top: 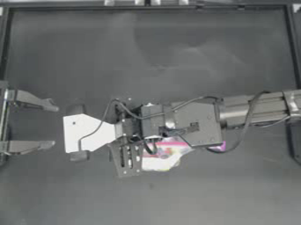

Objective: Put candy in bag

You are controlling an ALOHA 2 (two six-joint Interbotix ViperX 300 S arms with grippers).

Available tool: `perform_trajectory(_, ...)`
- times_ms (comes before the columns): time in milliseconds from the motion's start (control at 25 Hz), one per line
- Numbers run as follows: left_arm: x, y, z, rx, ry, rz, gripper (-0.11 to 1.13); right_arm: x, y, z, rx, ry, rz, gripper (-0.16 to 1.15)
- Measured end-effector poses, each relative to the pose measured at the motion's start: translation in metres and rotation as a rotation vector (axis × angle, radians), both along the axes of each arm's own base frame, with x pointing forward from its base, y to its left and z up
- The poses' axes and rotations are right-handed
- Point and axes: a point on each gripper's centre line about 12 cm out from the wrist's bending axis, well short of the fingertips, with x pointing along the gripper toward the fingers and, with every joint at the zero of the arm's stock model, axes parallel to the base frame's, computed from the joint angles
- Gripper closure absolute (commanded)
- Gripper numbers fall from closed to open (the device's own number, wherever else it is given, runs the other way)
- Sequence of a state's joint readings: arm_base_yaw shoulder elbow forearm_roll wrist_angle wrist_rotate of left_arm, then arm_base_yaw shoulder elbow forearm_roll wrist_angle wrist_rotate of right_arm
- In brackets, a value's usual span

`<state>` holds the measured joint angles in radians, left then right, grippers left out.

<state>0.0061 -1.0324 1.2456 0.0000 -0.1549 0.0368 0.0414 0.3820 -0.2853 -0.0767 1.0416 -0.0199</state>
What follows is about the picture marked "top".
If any clear bag with pink zip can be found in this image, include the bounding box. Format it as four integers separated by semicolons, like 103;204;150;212
141;134;198;173

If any pink white wrapped sweet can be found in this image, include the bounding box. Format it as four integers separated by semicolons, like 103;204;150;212
210;140;229;153

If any black camera cable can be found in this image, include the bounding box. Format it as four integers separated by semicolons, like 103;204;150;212
78;96;221;153

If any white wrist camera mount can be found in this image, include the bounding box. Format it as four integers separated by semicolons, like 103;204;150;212
63;112;127;154

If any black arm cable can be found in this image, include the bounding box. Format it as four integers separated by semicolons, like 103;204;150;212
183;91;295;155

